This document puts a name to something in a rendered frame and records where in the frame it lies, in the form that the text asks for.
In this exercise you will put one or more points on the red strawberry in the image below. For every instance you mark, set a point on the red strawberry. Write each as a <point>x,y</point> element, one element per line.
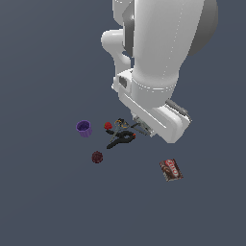
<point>108,125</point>

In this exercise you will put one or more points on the grey scissors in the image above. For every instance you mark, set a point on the grey scissors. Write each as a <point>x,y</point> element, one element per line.
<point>119,126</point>

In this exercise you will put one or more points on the brown pudding box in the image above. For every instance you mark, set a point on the brown pudding box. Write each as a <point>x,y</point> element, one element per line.
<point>171,169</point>

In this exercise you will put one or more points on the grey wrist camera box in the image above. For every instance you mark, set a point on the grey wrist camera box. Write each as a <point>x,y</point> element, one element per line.
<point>179,108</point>

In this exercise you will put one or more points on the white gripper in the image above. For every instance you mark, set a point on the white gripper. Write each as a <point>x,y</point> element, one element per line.
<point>153,107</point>

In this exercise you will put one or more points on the purple cup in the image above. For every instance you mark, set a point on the purple cup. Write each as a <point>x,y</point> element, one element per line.
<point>84,128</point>

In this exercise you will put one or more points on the dark red ball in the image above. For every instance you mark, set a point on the dark red ball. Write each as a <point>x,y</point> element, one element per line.
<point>97,157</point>

